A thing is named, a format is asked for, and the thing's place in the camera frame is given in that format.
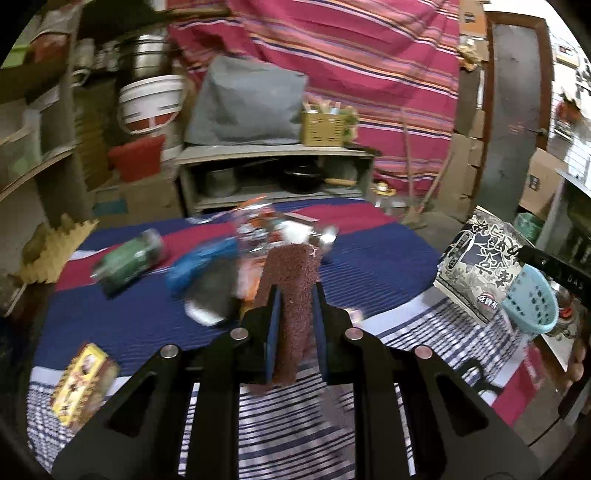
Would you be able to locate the dark green can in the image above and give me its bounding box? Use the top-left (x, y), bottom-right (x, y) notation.
top-left (92, 229), bottom-right (164, 294)

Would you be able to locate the red plastic basin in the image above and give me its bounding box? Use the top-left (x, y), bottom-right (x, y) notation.
top-left (108, 136), bottom-right (164, 183)

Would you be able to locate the large cardboard box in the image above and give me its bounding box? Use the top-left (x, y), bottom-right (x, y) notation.
top-left (519, 148), bottom-right (566, 222)

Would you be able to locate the yellow egg tray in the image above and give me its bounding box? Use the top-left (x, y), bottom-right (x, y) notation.
top-left (21, 215), bottom-right (100, 282)

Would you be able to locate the black and white snack packet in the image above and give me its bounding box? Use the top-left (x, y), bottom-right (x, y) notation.
top-left (436, 205), bottom-right (539, 326)

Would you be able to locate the steel pot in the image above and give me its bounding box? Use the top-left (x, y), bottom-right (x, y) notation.
top-left (122, 34), bottom-right (174, 81)

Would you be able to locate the person's right hand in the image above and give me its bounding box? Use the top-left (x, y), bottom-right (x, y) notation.
top-left (564, 323), bottom-right (591, 393)

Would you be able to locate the crushed white paper cup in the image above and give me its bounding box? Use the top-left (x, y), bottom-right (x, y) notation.
top-left (185, 298), bottom-right (232, 328)

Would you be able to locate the brown cardboard box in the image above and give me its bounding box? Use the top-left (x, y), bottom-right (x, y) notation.
top-left (95, 178), bottom-right (182, 222)

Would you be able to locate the light blue plastic basket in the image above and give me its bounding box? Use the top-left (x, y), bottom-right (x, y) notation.
top-left (502, 265), bottom-right (559, 335)

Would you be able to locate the cooking oil bottle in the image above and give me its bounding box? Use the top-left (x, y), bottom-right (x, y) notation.
top-left (374, 182), bottom-right (399, 213)

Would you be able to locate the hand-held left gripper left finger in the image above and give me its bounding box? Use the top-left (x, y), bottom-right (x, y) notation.
top-left (51, 284), bottom-right (282, 480)

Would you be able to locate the low grey cabinet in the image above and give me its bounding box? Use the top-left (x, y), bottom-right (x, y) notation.
top-left (175, 143), bottom-right (375, 217)

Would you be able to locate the grey cushion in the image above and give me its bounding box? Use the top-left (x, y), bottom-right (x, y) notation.
top-left (185, 55), bottom-right (308, 146)

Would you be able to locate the blue plastic bag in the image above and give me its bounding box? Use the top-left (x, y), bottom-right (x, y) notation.
top-left (166, 240), bottom-right (241, 296)

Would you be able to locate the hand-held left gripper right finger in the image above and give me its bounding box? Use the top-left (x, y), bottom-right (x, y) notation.
top-left (314, 281), bottom-right (541, 480)

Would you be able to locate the green plastic bag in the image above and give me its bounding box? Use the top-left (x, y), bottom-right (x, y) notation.
top-left (515, 212), bottom-right (546, 245)

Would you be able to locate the patterned tablecloth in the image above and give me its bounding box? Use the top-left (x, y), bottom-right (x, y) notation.
top-left (25, 198), bottom-right (546, 480)

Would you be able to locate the clear orange snack wrapper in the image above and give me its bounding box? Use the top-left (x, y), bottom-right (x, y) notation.
top-left (233, 198), bottom-right (280, 259)

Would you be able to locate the black wok with wooden handle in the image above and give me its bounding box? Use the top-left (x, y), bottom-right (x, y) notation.
top-left (281, 166), bottom-right (358, 193)

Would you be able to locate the red striped hanging cloth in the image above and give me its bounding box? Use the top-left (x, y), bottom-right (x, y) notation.
top-left (166, 0), bottom-right (462, 195)

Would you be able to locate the brown scouring pad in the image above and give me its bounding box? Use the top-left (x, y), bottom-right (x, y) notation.
top-left (249, 244), bottom-right (321, 395)

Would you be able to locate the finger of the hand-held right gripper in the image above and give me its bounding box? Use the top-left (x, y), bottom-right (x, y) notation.
top-left (517, 244), bottom-right (548, 274)

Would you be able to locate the wooden shelf unit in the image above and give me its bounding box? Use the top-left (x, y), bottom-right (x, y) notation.
top-left (0, 0), bottom-right (93, 278)

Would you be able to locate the yellow cardboard box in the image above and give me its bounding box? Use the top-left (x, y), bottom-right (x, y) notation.
top-left (51, 342), bottom-right (121, 428)

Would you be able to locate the grey pot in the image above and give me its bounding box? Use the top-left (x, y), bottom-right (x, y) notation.
top-left (205, 168), bottom-right (238, 197)

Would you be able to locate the white plastic bucket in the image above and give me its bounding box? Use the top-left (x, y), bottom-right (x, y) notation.
top-left (117, 75), bottom-right (188, 134)

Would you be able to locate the yellow woven utensil holder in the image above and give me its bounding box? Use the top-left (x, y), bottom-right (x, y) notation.
top-left (301, 104), bottom-right (354, 147)

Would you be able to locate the silver black pouch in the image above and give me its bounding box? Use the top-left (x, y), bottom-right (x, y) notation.
top-left (189, 261), bottom-right (243, 315)

